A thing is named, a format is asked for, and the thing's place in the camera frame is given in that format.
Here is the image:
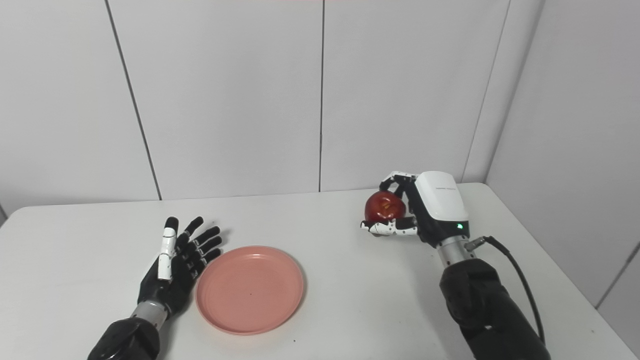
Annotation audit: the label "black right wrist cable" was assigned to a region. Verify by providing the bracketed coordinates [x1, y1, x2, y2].
[465, 236, 546, 346]

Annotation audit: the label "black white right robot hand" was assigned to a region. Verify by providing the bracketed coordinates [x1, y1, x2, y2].
[360, 171, 471, 249]

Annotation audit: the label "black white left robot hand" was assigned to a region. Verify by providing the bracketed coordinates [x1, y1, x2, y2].
[137, 216, 223, 317]

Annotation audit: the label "red apple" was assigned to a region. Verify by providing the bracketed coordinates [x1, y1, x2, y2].
[364, 190, 406, 224]

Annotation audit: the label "pink round plate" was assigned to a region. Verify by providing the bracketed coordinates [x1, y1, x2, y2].
[195, 245, 305, 336]

